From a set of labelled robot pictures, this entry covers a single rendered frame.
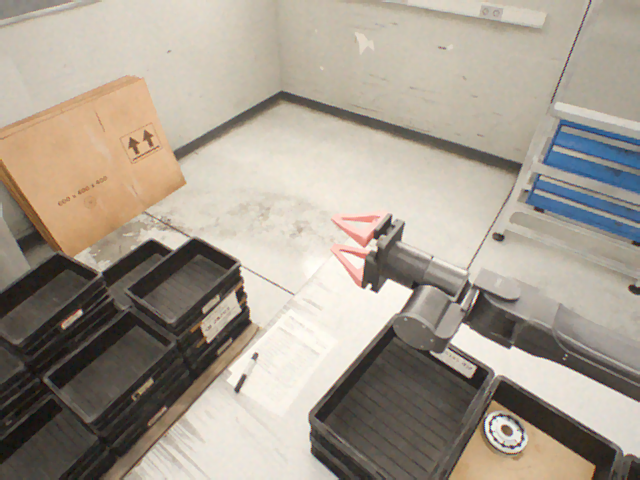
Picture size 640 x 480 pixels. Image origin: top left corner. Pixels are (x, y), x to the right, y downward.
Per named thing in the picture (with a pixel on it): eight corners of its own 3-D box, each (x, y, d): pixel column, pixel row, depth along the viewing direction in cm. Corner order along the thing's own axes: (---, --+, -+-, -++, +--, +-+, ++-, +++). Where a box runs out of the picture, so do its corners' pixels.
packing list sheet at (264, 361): (286, 307, 147) (286, 306, 147) (341, 338, 137) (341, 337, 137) (221, 377, 127) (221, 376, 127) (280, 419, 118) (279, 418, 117)
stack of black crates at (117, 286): (162, 265, 238) (151, 236, 222) (198, 288, 225) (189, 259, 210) (102, 311, 214) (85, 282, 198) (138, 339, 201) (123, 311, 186)
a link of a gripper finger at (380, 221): (319, 253, 62) (374, 279, 59) (320, 217, 57) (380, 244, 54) (343, 228, 66) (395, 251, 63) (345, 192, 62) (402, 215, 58)
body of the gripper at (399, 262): (365, 289, 62) (410, 312, 59) (372, 241, 55) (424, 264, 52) (385, 263, 66) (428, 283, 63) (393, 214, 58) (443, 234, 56)
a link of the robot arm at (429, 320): (503, 324, 57) (525, 284, 51) (476, 390, 50) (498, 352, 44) (423, 287, 62) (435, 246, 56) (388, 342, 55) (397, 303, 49)
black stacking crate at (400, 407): (392, 334, 126) (397, 312, 118) (483, 393, 112) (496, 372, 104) (306, 436, 104) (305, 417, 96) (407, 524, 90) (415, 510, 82)
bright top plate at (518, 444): (495, 403, 105) (496, 402, 105) (533, 430, 100) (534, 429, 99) (476, 433, 100) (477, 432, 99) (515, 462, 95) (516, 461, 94)
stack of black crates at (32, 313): (101, 308, 215) (64, 246, 183) (142, 340, 201) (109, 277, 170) (22, 368, 189) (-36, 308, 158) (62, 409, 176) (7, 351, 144)
